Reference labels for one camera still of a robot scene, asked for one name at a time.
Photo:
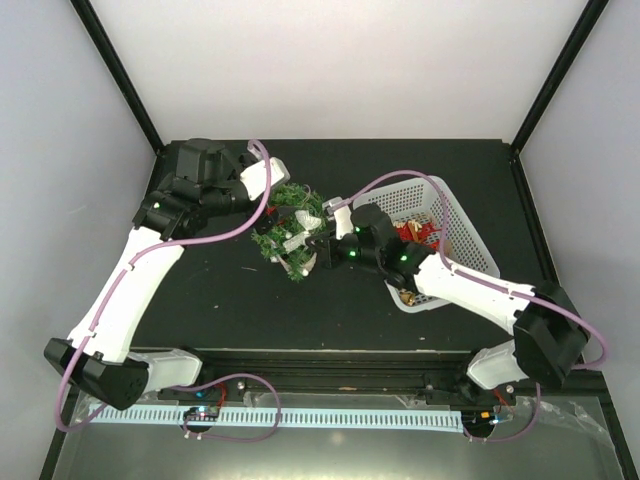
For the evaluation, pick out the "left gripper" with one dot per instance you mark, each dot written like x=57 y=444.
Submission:
x=266 y=223

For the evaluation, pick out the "small green christmas tree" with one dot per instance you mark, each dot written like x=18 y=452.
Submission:
x=299 y=263

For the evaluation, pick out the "left black frame post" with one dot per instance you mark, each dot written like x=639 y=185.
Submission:
x=92 y=24

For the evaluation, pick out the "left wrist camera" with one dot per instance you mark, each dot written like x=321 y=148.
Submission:
x=254 y=178

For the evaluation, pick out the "gold bell ornament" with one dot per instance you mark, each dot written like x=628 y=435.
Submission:
x=407 y=298

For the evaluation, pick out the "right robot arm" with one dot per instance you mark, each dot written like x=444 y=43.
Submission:
x=547 y=334

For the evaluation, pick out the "light blue slotted cable duct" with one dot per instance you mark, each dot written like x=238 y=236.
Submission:
x=267 y=417

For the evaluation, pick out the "black frame post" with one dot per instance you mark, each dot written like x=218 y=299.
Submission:
x=92 y=24
x=569 y=52

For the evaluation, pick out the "white perforated plastic basket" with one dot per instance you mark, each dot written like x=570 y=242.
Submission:
x=420 y=200

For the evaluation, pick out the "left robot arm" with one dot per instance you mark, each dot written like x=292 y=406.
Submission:
x=206 y=181

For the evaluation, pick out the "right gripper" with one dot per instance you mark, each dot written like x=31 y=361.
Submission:
x=329 y=257

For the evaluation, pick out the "silver white ribbon bow ornament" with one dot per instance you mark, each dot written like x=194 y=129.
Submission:
x=306 y=224

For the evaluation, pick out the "small circuit board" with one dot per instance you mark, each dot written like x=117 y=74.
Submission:
x=201 y=413

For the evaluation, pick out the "right black frame post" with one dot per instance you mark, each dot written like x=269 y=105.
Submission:
x=569 y=52

